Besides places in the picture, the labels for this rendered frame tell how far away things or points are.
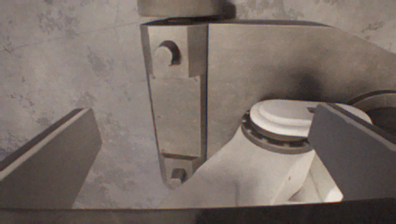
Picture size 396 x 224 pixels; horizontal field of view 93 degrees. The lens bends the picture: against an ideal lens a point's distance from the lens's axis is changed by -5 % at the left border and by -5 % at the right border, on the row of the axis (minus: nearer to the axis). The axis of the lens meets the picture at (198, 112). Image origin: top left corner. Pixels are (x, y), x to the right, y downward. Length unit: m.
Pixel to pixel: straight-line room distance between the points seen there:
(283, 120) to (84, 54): 0.68
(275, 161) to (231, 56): 0.24
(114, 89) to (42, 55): 0.30
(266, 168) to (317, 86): 0.26
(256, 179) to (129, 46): 0.57
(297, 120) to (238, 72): 0.18
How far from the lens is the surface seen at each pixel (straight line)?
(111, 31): 0.74
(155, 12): 0.45
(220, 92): 0.49
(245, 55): 0.46
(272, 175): 0.31
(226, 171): 0.31
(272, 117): 0.36
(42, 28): 0.91
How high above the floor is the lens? 0.62
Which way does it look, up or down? 59 degrees down
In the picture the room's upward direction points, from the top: 160 degrees counter-clockwise
